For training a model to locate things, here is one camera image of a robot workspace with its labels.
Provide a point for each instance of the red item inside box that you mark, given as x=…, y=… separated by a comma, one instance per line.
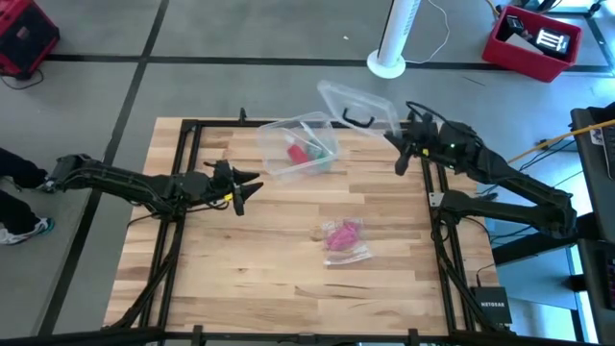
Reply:
x=297, y=154

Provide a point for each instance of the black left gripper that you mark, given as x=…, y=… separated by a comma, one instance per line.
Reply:
x=223, y=180

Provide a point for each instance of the clear plastic zip bag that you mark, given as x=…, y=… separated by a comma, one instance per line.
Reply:
x=348, y=257

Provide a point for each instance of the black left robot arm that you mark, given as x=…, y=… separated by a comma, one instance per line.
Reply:
x=134, y=185

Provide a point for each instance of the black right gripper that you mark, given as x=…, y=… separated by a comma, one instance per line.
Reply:
x=420, y=141

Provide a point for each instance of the pink elastic bandage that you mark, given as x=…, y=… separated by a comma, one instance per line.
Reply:
x=342, y=235

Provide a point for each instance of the white tower fan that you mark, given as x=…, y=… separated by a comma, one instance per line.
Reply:
x=391, y=43

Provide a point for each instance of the red and black case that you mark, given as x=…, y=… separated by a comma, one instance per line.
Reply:
x=24, y=33

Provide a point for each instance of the black network switch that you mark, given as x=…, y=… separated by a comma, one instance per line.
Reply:
x=491, y=305

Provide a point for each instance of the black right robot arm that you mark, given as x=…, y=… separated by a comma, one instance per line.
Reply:
x=504, y=178

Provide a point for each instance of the black equipment cart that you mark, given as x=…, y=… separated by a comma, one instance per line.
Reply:
x=596, y=192

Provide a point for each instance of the red plastic crate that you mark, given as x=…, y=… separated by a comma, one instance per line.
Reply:
x=523, y=60

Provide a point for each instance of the green item inside box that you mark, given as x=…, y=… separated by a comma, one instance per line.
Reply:
x=319, y=155

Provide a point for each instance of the clear plastic storage box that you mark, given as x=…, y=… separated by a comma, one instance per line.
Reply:
x=278, y=144

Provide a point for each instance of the black device with white stripes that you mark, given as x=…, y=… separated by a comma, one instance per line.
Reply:
x=552, y=42

